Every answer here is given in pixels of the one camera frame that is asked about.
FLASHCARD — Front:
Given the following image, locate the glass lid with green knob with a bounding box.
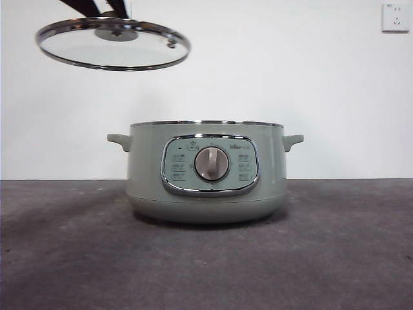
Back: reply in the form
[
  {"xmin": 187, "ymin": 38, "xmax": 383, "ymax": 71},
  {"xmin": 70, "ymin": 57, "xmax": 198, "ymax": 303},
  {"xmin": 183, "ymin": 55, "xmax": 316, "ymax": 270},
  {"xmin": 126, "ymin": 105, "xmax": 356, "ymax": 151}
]
[{"xmin": 35, "ymin": 11, "xmax": 192, "ymax": 72}]

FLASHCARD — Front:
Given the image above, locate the pale green electric cooking pot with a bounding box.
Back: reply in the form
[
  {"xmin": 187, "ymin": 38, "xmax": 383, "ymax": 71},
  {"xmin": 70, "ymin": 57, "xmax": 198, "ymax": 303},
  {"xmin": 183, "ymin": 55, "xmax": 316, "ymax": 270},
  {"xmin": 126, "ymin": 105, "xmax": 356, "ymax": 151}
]
[{"xmin": 106, "ymin": 119, "xmax": 305, "ymax": 226}]

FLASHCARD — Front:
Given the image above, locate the white wall socket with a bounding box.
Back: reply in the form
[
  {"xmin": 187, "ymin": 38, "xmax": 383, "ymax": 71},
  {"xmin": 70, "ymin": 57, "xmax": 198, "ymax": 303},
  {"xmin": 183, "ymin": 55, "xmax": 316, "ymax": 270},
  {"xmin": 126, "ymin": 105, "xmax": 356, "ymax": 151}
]
[{"xmin": 382, "ymin": 3, "xmax": 407, "ymax": 33}]

